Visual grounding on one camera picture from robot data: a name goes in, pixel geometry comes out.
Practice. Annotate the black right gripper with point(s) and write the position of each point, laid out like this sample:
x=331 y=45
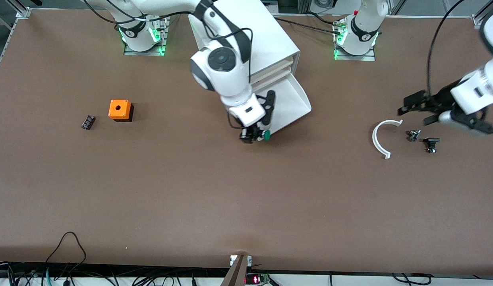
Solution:
x=250 y=133

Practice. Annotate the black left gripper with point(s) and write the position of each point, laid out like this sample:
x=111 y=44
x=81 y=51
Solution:
x=442 y=97

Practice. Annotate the green push button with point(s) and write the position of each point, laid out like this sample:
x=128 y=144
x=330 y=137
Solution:
x=267 y=136

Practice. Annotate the white plastic drawer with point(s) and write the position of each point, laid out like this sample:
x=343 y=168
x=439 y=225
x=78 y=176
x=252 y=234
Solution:
x=290 y=103
x=276 y=75
x=276 y=66

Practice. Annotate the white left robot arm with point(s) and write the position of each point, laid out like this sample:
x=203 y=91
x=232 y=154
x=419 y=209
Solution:
x=474 y=91

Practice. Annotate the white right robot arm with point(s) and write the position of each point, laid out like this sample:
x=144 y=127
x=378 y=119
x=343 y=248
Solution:
x=222 y=59

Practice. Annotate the black button mounting part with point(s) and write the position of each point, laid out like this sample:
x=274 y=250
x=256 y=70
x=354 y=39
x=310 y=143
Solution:
x=431 y=142

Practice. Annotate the white drawer cabinet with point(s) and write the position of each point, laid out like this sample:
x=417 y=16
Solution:
x=278 y=35

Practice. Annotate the small metal contact part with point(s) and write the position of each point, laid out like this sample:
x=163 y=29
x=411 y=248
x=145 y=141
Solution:
x=413 y=136

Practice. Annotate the orange box with hole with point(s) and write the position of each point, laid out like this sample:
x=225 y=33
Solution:
x=119 y=109

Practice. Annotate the board with red display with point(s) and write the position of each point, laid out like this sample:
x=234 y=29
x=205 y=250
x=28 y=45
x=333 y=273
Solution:
x=256 y=279

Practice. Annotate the small black electrical block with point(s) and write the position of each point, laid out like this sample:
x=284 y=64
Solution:
x=88 y=122

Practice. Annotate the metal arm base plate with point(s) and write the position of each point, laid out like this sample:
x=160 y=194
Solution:
x=131 y=52
x=365 y=58

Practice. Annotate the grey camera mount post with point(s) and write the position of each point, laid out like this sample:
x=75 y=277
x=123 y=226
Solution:
x=236 y=274

